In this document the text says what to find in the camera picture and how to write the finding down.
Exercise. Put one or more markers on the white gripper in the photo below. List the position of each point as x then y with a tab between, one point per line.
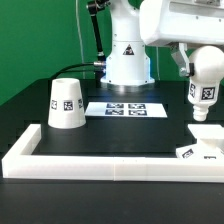
163	22

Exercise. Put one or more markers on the white lamp bulb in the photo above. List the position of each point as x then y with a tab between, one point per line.
204	84

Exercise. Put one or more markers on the white lamp base with tags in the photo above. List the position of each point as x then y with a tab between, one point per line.
209	143

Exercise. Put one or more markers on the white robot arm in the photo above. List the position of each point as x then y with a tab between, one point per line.
128	63

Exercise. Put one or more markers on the white lamp shade cone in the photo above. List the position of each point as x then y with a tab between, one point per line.
66	109

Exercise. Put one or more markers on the white sheet with tags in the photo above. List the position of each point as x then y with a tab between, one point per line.
112	109

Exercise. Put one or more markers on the white U-shaped fence frame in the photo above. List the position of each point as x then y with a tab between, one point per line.
21	162

